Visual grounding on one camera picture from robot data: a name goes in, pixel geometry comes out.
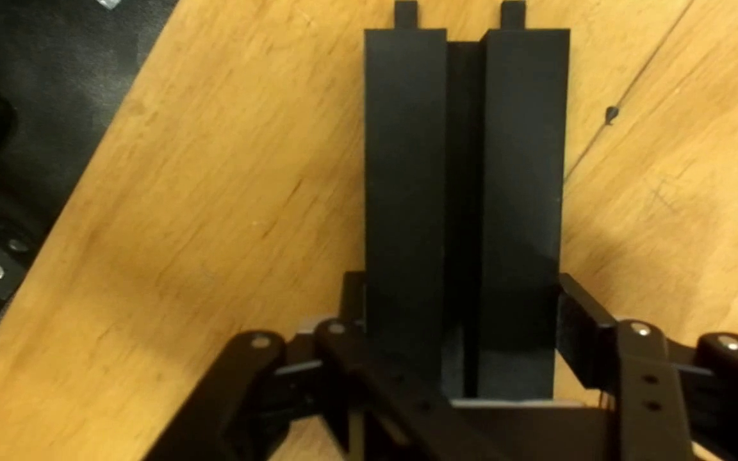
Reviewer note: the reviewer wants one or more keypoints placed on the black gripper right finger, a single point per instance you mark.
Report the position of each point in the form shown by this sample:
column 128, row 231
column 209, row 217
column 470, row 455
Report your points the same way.
column 651, row 393

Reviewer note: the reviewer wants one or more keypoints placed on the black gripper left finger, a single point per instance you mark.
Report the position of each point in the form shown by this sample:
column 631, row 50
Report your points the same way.
column 241, row 401

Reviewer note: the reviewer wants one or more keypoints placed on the long black track piece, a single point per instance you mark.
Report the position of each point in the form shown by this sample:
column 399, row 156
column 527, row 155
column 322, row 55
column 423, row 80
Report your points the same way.
column 411, row 214

